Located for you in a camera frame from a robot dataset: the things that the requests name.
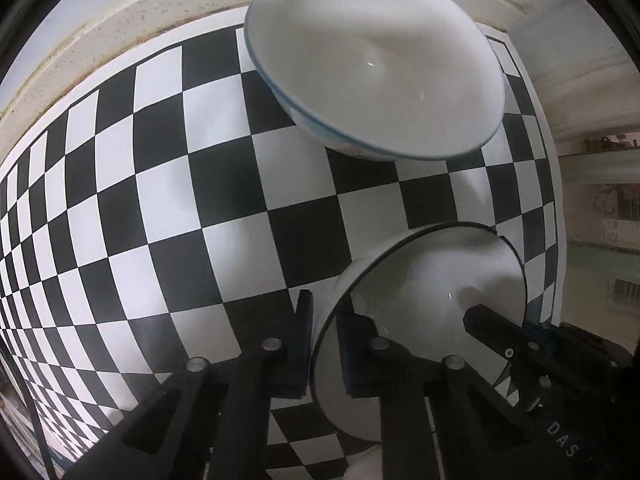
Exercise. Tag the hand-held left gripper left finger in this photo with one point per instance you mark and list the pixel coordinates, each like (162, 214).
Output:
(301, 345)

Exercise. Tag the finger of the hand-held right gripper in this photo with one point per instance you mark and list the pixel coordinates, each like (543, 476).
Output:
(500, 330)

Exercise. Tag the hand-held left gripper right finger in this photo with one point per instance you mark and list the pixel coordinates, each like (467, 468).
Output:
(350, 355)

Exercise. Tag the white bowl black rim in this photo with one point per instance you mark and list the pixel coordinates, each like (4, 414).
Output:
(415, 280)

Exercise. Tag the white bowl blue rim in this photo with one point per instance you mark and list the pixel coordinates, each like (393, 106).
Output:
(375, 60)

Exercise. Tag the glass sliding door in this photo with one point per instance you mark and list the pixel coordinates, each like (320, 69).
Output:
(600, 210)

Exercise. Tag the black white checkered cloth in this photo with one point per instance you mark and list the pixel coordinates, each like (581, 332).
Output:
(150, 185)

